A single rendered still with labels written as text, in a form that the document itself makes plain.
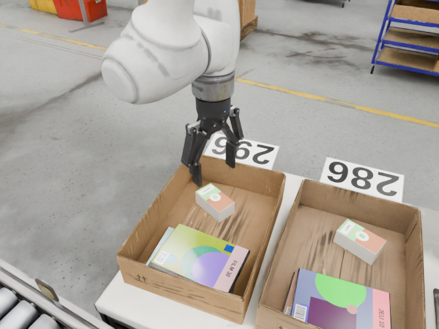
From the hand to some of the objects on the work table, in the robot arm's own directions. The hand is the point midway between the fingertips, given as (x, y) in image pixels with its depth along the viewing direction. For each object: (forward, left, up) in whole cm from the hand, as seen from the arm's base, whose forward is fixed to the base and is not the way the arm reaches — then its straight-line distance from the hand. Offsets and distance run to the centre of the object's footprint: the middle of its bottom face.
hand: (213, 168), depth 85 cm
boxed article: (0, +1, -14) cm, 14 cm away
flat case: (+15, +37, -12) cm, 42 cm away
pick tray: (+6, +36, -14) cm, 38 cm away
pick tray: (+8, +4, -15) cm, 18 cm away
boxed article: (-4, +38, -13) cm, 40 cm away
